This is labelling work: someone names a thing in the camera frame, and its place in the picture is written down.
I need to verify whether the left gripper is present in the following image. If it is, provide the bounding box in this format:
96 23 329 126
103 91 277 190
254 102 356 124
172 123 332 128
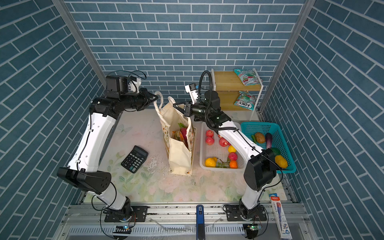
118 87 158 111

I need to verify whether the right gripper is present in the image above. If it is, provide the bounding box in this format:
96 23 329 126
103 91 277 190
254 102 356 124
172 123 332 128
174 101 213 120

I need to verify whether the pink dragon fruit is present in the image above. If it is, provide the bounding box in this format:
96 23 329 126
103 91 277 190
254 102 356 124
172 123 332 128
178 123 188 147

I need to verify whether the cream floral tote bag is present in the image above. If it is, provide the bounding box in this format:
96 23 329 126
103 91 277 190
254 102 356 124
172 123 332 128
154 91 197 176

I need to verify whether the pink snack bag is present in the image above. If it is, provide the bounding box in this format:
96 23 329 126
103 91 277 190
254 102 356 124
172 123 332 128
172 131 185 142

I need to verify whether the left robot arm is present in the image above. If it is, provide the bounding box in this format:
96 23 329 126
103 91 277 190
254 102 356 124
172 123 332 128
57 71 158 222

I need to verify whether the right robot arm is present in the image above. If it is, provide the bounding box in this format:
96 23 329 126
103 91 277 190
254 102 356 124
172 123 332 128
173 71 283 220

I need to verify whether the teal Fox's candy bag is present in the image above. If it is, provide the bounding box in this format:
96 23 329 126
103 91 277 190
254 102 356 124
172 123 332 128
234 91 257 111

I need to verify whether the teal candy bag upper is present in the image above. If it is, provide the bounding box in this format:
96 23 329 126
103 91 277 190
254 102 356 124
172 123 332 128
234 69 260 86

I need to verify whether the red apple right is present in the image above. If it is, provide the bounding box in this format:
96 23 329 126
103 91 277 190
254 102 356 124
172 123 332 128
206 130 214 138

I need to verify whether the red apple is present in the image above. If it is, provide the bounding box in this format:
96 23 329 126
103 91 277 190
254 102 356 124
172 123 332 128
206 137 215 146
206 130 214 138

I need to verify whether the red apple left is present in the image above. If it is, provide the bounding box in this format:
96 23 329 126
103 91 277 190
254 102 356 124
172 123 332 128
206 137 215 146

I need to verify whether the white plastic basket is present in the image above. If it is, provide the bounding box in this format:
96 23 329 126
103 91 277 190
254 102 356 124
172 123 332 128
200 123 246 173

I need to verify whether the white wooden shelf rack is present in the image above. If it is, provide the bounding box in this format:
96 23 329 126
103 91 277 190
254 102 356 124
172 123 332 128
211 68 265 121

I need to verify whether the yellow lemon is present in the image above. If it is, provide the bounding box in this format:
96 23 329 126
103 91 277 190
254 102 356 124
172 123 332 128
205 158 218 168

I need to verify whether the small yellow fruit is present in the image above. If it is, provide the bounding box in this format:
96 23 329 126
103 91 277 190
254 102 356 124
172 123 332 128
228 146 237 153

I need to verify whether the black calculator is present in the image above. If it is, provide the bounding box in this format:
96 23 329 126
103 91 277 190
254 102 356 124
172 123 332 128
121 146 149 174

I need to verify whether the teal plastic basket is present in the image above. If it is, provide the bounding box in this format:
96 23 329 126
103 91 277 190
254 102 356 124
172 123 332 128
241 122 297 174

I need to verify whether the green grapes bunch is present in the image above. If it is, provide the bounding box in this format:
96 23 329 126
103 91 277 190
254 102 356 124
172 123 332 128
216 160 230 169

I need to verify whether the pink peach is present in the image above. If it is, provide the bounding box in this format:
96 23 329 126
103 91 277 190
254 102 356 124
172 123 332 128
228 152 238 161

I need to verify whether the orange in white basket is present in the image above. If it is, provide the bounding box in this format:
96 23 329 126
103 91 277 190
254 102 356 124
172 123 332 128
229 160 238 169

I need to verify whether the brown potato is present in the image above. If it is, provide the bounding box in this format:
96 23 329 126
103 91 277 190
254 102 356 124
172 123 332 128
254 132 266 144

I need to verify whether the purple eggplant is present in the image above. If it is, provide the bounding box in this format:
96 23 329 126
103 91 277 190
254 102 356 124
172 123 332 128
265 133 273 149

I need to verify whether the green bell pepper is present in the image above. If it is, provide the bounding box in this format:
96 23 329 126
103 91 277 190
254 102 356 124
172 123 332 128
271 148 281 156

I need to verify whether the blue black handheld device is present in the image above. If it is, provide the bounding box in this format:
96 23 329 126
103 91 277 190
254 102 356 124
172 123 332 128
196 205 206 240

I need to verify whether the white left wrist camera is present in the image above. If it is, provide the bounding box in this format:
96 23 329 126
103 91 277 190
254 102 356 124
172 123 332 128
128 77 142 93

